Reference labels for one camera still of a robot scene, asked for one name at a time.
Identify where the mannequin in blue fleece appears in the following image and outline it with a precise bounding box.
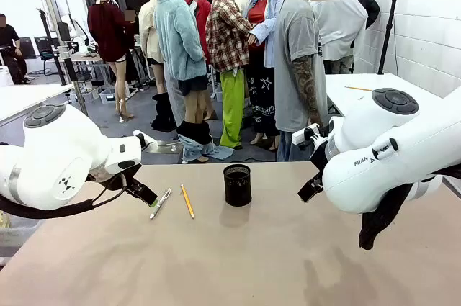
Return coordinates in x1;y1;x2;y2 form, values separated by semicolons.
153;0;217;163

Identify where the person in grey t-shirt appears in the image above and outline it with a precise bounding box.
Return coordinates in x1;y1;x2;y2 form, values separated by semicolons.
274;0;352;163

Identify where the plain yellow pencil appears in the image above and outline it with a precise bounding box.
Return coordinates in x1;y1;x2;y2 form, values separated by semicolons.
179;183;196;220

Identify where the mannequin in maroon dress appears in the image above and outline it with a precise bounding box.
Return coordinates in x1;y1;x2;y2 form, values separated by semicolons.
87;0;136;123

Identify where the mannequin in white shirt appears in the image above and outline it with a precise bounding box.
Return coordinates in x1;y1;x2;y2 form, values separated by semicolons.
311;0;369;75

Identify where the empty clear plastic bin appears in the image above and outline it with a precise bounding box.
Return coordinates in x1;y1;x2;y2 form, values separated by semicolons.
0;212;44;248

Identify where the black mesh pen holder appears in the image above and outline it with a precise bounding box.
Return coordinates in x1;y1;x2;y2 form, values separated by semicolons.
223;163;253;207

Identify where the white table grey leg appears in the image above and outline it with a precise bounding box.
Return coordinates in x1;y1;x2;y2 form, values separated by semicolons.
0;82;89;127

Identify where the black right arm cable sleeve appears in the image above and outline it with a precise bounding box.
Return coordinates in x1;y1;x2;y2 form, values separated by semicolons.
358;172;461;251

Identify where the seated person in black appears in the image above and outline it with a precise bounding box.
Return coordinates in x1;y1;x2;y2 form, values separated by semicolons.
0;13;30;86

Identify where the white side table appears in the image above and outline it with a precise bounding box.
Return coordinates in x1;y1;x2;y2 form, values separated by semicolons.
323;72;446;120

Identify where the tall black tripod stand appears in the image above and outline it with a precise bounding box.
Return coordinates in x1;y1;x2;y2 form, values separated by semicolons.
377;0;403;76

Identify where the mannequin in cream jacket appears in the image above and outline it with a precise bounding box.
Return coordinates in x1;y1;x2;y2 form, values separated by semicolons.
138;0;177;132

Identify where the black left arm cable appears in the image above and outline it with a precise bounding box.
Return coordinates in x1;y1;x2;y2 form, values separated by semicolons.
0;176;130;220

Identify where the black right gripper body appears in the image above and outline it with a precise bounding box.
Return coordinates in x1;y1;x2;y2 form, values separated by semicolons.
308;135;334;178

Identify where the green white pen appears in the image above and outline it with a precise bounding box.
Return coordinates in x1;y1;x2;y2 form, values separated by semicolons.
149;187;172;220

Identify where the mannequin in plaid shirt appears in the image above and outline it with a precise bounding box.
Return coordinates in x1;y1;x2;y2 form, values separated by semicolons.
205;0;255;150

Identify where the mannequin in red jacket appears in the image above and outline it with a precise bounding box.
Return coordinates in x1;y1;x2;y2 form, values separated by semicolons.
185;0;213;66

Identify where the person's tattooed right forearm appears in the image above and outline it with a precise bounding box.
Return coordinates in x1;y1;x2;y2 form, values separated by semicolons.
297;75;327;129

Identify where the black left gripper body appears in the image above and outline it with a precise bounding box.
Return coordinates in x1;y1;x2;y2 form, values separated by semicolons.
88;163;143;192

